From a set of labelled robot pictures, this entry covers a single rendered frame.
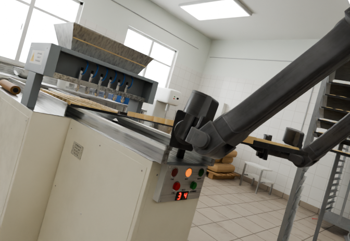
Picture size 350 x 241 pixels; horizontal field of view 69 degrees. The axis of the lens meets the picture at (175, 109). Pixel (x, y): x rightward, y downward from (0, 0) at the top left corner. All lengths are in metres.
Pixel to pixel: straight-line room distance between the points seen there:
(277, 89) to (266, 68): 5.21
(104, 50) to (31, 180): 0.79
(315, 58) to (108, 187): 0.86
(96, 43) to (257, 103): 1.15
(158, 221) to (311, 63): 0.77
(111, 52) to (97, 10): 3.39
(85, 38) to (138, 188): 0.89
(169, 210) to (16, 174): 0.78
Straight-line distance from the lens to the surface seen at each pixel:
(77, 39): 1.49
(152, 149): 0.91
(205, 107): 0.58
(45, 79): 4.54
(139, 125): 1.45
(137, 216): 0.96
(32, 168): 1.48
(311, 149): 1.07
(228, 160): 5.29
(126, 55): 1.63
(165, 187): 0.94
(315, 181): 5.06
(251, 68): 5.90
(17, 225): 1.61
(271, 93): 0.52
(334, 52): 0.53
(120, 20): 5.14
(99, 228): 1.15
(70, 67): 1.51
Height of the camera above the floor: 1.03
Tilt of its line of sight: level
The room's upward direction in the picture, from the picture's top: 16 degrees clockwise
